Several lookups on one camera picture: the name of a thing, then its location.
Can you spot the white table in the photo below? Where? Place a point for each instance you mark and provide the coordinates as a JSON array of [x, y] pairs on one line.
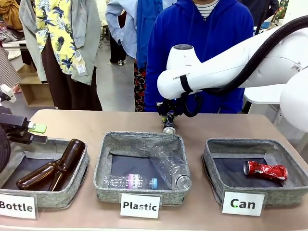
[[262, 96]]

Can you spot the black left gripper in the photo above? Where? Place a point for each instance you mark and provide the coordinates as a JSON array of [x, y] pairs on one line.
[[13, 125]]

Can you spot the white Can label sign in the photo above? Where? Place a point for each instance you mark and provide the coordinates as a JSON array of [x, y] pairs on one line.
[[243, 203]]

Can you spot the person in yellow floral shirt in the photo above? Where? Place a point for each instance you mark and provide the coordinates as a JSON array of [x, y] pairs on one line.
[[55, 21]]

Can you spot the person with blue scarf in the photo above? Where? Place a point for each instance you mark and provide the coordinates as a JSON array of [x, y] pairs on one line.
[[145, 29]]

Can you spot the person in blue hoodie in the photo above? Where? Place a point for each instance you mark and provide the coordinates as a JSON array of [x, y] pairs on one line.
[[204, 36]]

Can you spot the white Plastic label sign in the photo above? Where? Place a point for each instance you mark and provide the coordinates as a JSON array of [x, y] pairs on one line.
[[140, 206]]

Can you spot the mustard yellow garment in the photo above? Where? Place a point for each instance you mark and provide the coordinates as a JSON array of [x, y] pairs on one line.
[[9, 12]]

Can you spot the white Bottle label sign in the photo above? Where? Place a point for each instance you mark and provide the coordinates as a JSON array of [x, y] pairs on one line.
[[16, 206]]

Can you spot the grey fabric basket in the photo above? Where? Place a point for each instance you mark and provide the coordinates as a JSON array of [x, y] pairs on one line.
[[130, 144], [240, 146], [60, 199]]

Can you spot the person in light blue shirt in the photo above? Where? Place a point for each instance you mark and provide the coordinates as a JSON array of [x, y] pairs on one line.
[[125, 29]]

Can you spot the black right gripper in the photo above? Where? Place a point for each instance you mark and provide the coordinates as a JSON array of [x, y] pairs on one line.
[[169, 104]]

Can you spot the red crushed can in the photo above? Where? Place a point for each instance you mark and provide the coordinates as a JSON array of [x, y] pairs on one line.
[[264, 169]]

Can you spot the brown glass bottle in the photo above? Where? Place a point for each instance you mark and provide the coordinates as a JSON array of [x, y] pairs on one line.
[[73, 151], [33, 179]]

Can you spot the dark crushed can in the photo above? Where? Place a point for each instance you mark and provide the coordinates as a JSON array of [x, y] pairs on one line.
[[169, 128]]

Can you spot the small plastic bottle pink label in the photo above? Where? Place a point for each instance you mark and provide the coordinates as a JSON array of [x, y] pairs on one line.
[[130, 181]]

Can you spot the wooden shelf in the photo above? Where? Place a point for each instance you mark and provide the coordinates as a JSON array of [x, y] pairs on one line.
[[36, 93]]

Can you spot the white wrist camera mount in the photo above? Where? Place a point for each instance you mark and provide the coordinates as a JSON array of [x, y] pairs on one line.
[[7, 92]]

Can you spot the large clear plastic bottle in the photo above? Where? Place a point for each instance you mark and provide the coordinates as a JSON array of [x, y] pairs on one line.
[[170, 166]]

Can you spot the person in dark jacket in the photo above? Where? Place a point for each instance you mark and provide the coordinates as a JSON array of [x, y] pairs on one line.
[[258, 9]]

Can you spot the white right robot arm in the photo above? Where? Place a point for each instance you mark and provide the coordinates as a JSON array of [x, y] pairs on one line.
[[228, 65]]

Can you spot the white paper tag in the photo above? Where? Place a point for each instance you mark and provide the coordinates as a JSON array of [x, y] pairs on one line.
[[81, 67]]

